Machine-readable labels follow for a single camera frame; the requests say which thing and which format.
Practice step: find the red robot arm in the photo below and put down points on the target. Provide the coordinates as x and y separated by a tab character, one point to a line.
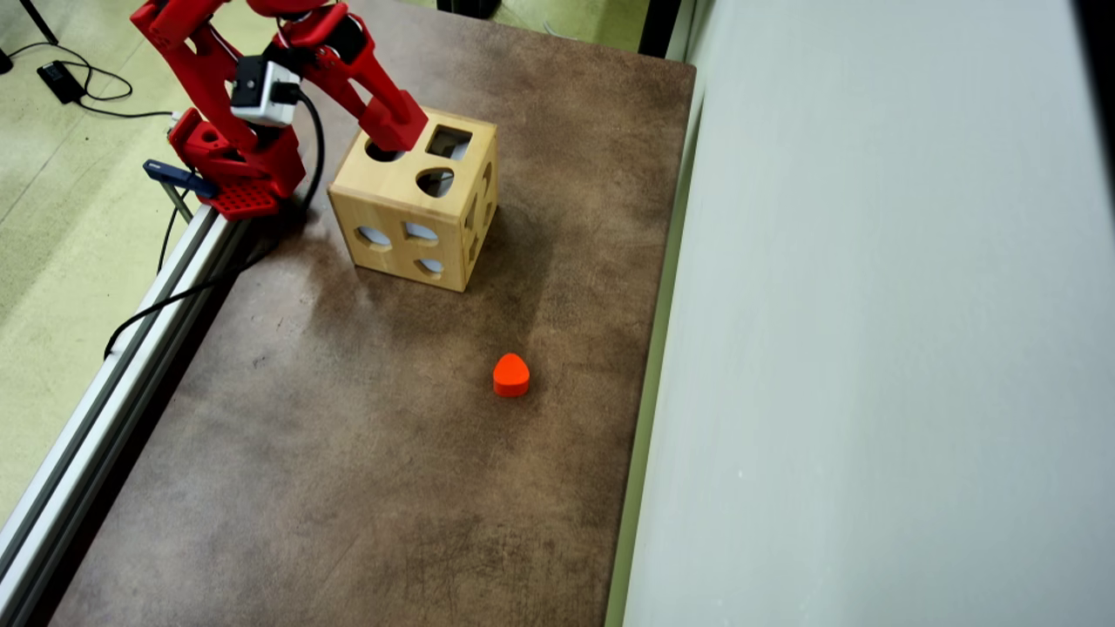
200	78

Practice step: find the blue bar clamp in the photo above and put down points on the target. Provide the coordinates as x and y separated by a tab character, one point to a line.
179	177

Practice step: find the black object at table end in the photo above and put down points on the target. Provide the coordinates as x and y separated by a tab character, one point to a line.
469	7

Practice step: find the orange rounded triangle block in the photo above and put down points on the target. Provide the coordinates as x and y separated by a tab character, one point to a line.
511	376

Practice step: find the aluminium profile rail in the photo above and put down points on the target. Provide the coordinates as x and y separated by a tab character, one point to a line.
70	479

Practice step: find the black tripod leg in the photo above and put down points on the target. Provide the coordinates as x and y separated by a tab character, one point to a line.
37	22

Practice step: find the wooden shape sorter box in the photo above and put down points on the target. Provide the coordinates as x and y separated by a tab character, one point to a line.
392	209

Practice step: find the red wooden cube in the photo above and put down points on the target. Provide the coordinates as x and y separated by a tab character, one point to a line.
396	132

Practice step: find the dark vertical post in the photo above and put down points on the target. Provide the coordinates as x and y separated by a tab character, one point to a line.
659	26

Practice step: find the black power adapter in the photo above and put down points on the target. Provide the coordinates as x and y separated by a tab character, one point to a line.
61	81

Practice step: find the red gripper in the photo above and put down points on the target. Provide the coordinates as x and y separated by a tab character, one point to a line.
359	80

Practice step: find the black tripod foot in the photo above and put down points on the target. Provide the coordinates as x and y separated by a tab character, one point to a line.
4	61

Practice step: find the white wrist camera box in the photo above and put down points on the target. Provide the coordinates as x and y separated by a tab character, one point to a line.
261	91

